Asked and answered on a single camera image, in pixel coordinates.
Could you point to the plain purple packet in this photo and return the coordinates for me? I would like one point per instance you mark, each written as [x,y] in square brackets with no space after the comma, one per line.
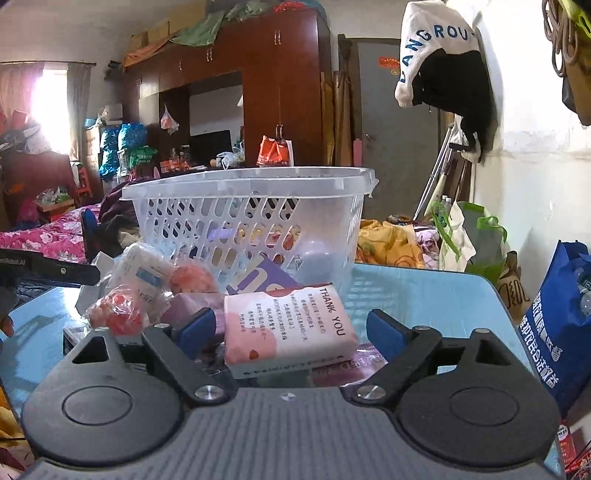
[189,307]

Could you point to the grey door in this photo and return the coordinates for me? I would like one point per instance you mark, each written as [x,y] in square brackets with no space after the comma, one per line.
[392,138]

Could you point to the blue shopping bag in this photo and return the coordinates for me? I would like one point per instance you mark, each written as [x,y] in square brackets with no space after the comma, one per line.
[561,332]

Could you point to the green cloth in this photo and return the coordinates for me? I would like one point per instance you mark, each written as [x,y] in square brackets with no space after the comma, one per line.
[207,25]

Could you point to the wooden planks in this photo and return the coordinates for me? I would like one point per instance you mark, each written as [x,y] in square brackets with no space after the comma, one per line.
[337,120]

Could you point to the green white tote bag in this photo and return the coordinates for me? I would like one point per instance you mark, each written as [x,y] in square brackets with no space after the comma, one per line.
[480,244]

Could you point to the purple printed packet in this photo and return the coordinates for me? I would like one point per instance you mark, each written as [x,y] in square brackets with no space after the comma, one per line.
[263,279]

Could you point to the brown hanging bag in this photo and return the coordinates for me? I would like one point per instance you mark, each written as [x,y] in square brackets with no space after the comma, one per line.
[577,92]

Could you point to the black hanging garment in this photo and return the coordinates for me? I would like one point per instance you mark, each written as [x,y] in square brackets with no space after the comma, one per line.
[461,87]

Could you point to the red round snack packet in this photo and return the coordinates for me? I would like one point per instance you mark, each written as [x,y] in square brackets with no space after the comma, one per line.
[115,309]

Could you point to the small white hanging bag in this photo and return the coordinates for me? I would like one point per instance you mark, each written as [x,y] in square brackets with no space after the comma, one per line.
[169,121]

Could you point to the blue printed bags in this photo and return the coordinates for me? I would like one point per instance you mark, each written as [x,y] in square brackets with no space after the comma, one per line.
[122,141]

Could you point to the dark purple clothing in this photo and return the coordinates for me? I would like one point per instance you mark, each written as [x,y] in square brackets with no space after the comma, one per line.
[120,201]

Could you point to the pink white tissue packet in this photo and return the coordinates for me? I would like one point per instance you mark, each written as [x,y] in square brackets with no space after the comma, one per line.
[286,327]

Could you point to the clear water bottles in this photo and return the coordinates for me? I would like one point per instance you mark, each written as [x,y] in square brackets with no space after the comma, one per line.
[444,204]

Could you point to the red printed box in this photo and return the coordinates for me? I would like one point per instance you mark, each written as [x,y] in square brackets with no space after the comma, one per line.
[575,447]

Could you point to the red mesh wrapped ball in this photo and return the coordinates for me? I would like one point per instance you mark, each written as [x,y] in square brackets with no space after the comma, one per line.
[194,279]

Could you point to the white hooded sweatshirt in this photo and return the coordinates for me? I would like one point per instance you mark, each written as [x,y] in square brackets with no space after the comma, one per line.
[438,32]

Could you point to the white packet with blue label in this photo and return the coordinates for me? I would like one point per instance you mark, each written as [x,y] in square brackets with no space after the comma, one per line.
[141,270]

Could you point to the pink floral blanket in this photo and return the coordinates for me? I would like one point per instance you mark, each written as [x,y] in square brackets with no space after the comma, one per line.
[41,237]

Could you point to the brown wooden wardrobe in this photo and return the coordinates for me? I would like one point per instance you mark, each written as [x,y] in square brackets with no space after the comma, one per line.
[277,83]

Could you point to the brown paper bag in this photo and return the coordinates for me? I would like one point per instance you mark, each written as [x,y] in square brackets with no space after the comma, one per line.
[515,286]

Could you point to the orange white plastic bag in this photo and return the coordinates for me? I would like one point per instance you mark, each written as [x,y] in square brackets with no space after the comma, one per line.
[274,152]

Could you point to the metal crutches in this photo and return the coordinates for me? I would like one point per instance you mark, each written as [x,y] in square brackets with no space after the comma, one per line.
[436,170]

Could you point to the pink curtain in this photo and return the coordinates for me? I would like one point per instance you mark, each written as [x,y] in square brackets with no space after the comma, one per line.
[78,106]

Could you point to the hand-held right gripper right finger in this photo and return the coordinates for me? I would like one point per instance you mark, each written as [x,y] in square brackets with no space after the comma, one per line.
[385,332]

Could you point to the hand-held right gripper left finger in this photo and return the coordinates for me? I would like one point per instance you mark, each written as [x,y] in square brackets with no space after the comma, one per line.
[198,330]

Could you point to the red door sticker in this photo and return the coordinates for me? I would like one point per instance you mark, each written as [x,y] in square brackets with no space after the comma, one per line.
[389,64]

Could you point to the white plastic basket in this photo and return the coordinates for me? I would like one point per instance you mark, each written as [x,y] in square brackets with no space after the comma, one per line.
[240,184]

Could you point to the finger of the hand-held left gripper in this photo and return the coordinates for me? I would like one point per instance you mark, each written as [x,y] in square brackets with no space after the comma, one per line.
[91,235]
[76,274]

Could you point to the red printed flat packet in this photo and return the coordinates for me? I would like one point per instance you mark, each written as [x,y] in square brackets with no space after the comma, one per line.
[351,362]

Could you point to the cardboard boxes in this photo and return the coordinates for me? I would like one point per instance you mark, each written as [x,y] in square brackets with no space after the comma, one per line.
[157,30]

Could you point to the black television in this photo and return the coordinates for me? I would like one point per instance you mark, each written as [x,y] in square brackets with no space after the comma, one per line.
[210,146]

